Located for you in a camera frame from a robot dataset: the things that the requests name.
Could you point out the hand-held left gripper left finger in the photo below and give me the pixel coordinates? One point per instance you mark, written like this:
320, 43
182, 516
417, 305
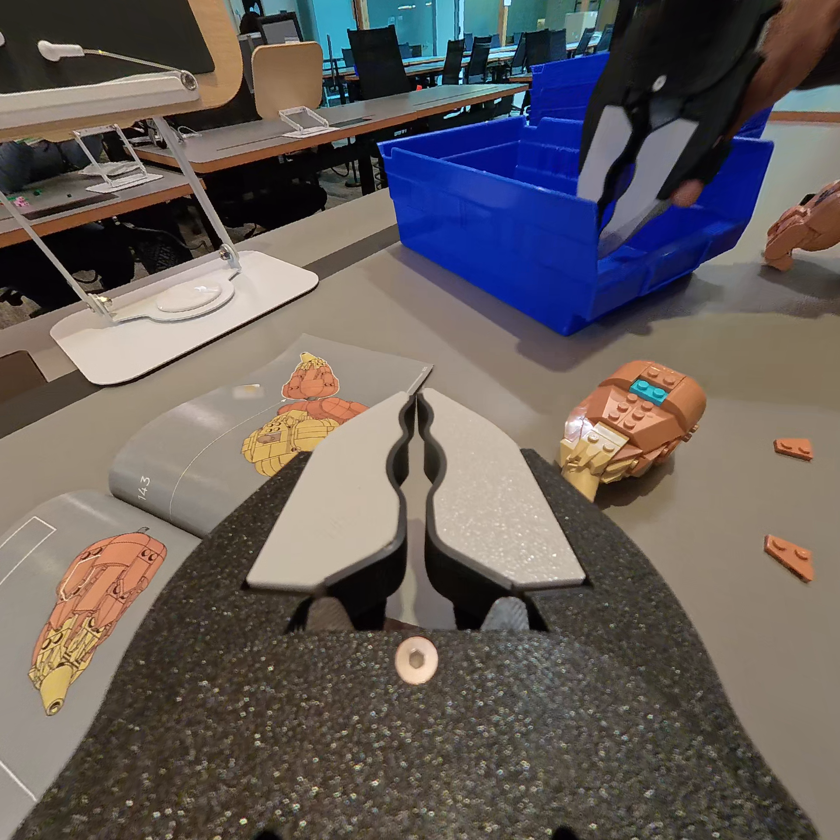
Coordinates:
328, 512

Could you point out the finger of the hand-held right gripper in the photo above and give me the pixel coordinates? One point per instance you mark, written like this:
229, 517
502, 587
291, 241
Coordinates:
604, 151
649, 177

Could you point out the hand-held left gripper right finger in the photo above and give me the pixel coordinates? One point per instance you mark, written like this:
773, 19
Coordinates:
505, 512

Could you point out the blue plastic bin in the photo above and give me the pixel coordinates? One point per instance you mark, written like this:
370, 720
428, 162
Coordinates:
499, 223
564, 85

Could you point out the grey instruction booklet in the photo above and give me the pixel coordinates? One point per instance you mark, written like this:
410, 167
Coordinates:
197, 426

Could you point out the orange brick claw model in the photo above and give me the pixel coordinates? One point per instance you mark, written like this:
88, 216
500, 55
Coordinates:
643, 420

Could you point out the orange wedge plate brick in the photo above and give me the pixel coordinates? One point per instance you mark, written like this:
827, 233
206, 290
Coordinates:
794, 449
787, 556

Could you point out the grey desk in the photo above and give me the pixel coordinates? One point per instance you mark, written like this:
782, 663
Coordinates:
459, 341

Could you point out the person's right hand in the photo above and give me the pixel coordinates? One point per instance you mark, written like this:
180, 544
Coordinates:
715, 151

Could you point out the large brown tan brick body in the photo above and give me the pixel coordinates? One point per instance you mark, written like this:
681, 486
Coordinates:
804, 229

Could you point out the row of black office chairs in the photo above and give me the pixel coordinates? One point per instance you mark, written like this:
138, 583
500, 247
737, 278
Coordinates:
459, 59

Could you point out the long grey office table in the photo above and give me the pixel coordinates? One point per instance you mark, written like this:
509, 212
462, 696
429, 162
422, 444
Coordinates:
394, 108

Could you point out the black office chair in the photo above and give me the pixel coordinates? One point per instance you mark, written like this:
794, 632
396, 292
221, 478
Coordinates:
377, 62

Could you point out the small white stand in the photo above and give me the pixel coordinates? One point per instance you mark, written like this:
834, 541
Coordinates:
303, 121

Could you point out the light wooden divider panel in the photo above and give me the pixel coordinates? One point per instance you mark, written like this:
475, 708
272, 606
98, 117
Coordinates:
287, 79

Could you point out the black wood-rimmed divider panel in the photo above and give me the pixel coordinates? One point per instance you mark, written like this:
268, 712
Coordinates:
111, 33

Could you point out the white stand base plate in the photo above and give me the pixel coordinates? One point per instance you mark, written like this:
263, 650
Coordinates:
197, 308

